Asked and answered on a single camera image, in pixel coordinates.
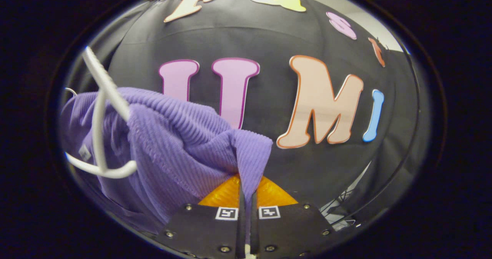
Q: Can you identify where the white plastic hanger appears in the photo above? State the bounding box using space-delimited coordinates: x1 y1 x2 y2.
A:
63 46 139 179

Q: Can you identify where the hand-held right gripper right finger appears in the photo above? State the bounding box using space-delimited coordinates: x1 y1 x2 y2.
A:
250 176 336 258

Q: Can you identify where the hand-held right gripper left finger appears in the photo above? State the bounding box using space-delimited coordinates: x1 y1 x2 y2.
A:
156 174 247 259

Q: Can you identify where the purple ribbed garment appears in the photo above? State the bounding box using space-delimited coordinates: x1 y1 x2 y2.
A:
60 87 274 234

